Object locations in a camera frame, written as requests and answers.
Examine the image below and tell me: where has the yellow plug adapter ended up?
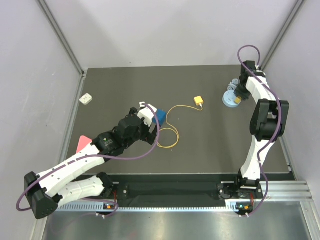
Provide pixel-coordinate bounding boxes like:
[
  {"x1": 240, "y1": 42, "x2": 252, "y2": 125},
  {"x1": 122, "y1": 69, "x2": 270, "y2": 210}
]
[{"x1": 234, "y1": 96, "x2": 242, "y2": 104}]

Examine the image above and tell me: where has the blue cube power socket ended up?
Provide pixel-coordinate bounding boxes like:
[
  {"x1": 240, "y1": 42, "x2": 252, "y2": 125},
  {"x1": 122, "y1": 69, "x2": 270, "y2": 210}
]
[{"x1": 155, "y1": 109, "x2": 167, "y2": 127}]

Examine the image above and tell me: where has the yellow charger with cable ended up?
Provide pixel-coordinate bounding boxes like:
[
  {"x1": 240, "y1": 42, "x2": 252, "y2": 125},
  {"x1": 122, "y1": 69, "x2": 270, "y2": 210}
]
[{"x1": 157, "y1": 95, "x2": 204, "y2": 149}]

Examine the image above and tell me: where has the white square socket adapter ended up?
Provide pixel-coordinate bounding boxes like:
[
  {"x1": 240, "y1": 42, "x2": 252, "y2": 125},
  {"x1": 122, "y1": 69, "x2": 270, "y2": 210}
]
[{"x1": 79, "y1": 93, "x2": 93, "y2": 106}]

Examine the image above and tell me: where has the pink triangular power strip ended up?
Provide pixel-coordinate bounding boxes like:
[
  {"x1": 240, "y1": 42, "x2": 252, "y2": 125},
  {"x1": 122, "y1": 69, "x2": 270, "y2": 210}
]
[{"x1": 76, "y1": 135, "x2": 92, "y2": 153}]

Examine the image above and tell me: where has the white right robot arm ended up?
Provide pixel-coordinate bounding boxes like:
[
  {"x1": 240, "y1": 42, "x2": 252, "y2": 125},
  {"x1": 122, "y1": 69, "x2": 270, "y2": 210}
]
[{"x1": 233, "y1": 60, "x2": 290, "y2": 198}]

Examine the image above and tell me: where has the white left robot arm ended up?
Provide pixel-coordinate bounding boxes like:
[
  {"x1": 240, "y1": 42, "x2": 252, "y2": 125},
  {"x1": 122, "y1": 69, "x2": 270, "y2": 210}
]
[{"x1": 22, "y1": 102, "x2": 160, "y2": 220}]

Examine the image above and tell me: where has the round light blue power strip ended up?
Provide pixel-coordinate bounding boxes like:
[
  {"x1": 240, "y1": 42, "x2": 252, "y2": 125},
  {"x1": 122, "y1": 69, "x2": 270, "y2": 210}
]
[{"x1": 222, "y1": 78, "x2": 241, "y2": 108}]

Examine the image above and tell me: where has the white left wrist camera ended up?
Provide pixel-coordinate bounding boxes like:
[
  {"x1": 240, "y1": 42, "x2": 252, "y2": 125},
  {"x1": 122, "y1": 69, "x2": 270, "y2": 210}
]
[{"x1": 137, "y1": 101, "x2": 158, "y2": 127}]

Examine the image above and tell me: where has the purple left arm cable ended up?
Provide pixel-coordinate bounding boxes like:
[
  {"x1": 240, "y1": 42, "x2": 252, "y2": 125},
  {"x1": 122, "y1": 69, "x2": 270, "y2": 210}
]
[{"x1": 15, "y1": 103, "x2": 161, "y2": 212}]

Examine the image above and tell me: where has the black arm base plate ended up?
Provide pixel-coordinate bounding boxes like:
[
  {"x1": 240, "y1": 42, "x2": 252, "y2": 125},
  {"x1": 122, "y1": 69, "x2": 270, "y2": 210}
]
[{"x1": 84, "y1": 181, "x2": 263, "y2": 202}]

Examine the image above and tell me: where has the left aluminium frame post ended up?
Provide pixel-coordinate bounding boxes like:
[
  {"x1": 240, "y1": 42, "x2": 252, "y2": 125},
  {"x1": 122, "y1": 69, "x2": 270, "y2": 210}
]
[{"x1": 35, "y1": 0, "x2": 85, "y2": 77}]

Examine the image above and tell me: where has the aluminium frame post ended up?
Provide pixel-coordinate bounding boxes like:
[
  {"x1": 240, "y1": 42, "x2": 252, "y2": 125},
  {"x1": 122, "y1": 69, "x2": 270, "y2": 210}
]
[
  {"x1": 35, "y1": 0, "x2": 85, "y2": 77},
  {"x1": 260, "y1": 0, "x2": 306, "y2": 70}
]

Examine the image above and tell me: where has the grey slotted cable duct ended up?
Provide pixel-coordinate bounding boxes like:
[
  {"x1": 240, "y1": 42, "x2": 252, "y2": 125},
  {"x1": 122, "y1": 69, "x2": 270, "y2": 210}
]
[{"x1": 54, "y1": 201, "x2": 256, "y2": 213}]

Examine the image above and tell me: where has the right aluminium frame post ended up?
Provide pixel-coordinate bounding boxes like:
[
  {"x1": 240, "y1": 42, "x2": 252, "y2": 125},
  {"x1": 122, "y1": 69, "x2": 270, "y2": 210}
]
[{"x1": 260, "y1": 0, "x2": 306, "y2": 70}]

